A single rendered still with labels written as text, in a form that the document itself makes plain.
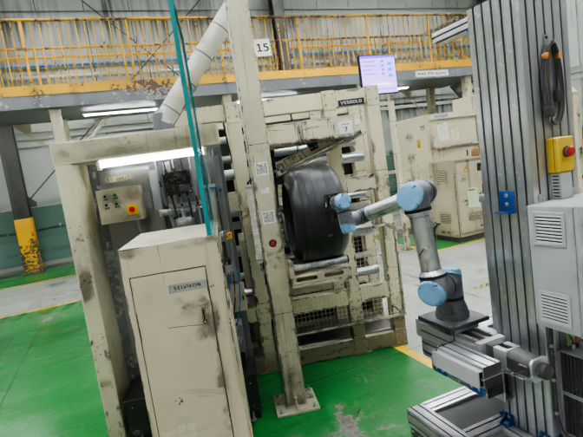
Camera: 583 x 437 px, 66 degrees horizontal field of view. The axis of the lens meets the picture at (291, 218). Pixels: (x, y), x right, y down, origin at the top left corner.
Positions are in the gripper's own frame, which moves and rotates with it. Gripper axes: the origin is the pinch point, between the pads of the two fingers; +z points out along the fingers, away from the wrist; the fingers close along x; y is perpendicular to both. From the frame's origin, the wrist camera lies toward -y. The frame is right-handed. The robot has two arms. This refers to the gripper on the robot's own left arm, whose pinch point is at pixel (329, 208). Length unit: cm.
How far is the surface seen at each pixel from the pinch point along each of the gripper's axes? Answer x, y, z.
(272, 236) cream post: 31.1, -10.7, 24.2
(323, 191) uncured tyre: 0.8, 10.3, 3.7
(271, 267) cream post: 34, -29, 26
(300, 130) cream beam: 1, 54, 43
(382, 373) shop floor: -32, -118, 58
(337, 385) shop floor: 1, -118, 55
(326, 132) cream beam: -16, 50, 43
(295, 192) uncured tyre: 16.0, 12.4, 7.3
